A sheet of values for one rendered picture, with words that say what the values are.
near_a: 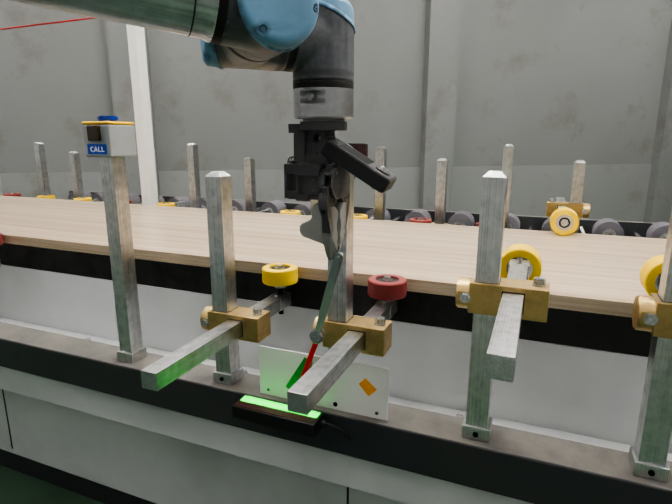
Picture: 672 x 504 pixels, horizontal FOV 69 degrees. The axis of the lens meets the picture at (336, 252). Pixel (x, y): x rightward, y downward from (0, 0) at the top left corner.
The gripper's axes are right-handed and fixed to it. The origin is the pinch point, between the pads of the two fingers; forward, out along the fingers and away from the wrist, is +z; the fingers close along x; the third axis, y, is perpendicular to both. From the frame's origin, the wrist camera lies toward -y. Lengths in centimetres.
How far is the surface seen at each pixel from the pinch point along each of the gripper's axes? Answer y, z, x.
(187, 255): 52, 12, -28
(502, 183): -23.9, -11.3, -5.9
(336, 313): 2.3, 12.7, -5.9
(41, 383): 85, 45, -8
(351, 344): -2.9, 15.2, 0.3
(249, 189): 88, 5, -115
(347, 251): 0.5, 1.4, -6.5
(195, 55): 252, -83, -298
